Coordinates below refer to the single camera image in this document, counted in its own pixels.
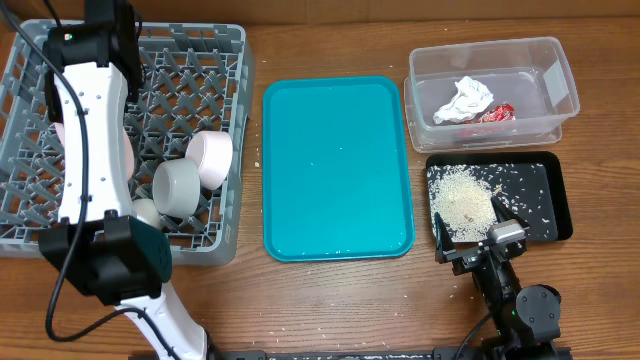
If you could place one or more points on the grey plastic dish rack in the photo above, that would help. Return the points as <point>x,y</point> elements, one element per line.
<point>199,77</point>

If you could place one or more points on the red snack wrapper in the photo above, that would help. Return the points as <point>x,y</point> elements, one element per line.
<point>487,122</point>

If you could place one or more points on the grey metal bowl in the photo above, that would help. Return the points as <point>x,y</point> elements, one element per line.
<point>176,188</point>

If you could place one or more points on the white rice bowl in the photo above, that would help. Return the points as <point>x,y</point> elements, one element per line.
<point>212,152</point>

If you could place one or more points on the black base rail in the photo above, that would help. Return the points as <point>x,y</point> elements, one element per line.
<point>438,353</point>

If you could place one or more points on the black plastic tray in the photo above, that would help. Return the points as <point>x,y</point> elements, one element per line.
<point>558,195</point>

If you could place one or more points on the large white plate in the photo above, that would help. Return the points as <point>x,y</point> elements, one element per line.
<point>128,149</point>

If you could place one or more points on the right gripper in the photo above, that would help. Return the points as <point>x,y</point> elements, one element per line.
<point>470,256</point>

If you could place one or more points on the pile of rice grains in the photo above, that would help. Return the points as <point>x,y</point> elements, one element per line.
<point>461,195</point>

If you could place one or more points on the clear plastic bin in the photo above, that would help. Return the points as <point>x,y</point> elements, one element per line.
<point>533,75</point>

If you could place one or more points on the small white cup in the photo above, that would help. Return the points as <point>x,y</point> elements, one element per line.
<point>147,212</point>

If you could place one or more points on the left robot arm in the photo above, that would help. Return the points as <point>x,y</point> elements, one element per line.
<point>98,244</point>

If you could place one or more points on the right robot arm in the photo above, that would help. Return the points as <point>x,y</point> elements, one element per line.
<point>522,322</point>

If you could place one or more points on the white napkin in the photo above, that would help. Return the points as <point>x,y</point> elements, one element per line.
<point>472,97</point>

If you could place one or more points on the teal plastic tray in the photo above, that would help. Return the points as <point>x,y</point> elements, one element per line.
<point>335,177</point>

